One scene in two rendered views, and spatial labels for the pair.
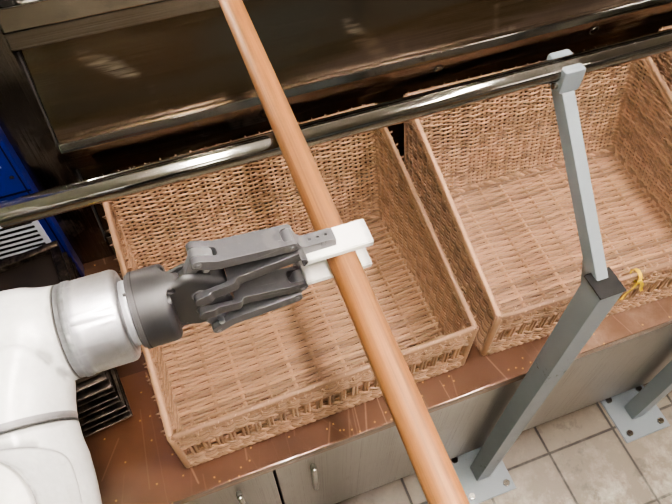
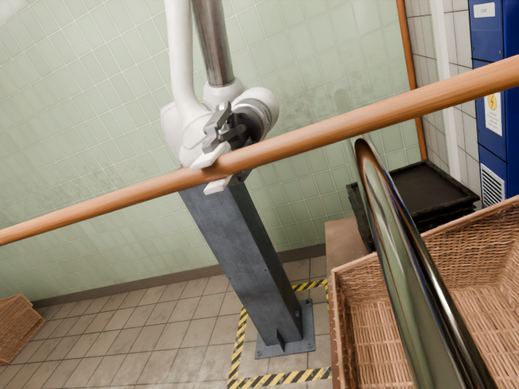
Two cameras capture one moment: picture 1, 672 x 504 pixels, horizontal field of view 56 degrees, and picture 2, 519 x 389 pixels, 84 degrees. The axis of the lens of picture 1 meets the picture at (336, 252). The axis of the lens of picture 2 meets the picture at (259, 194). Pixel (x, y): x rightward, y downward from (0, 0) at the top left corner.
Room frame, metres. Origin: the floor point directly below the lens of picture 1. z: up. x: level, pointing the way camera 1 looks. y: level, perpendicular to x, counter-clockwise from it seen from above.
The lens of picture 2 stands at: (0.65, -0.28, 1.30)
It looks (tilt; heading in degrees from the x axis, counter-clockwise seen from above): 24 degrees down; 131
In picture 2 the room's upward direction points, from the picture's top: 24 degrees counter-clockwise
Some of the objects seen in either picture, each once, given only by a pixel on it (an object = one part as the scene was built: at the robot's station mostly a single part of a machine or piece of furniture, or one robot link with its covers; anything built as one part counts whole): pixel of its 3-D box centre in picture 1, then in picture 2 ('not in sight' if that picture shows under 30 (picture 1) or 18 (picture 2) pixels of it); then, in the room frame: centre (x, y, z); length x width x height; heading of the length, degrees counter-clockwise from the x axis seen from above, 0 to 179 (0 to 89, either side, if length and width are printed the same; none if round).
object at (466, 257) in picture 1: (564, 189); not in sight; (0.84, -0.47, 0.72); 0.56 x 0.49 x 0.28; 109
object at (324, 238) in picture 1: (308, 238); (210, 137); (0.35, 0.03, 1.23); 0.05 x 0.01 x 0.03; 110
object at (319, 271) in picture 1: (335, 262); (220, 179); (0.36, 0.00, 1.17); 0.07 x 0.03 x 0.01; 110
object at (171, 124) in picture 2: not in sight; (186, 128); (-0.22, 0.51, 1.17); 0.18 x 0.16 x 0.22; 64
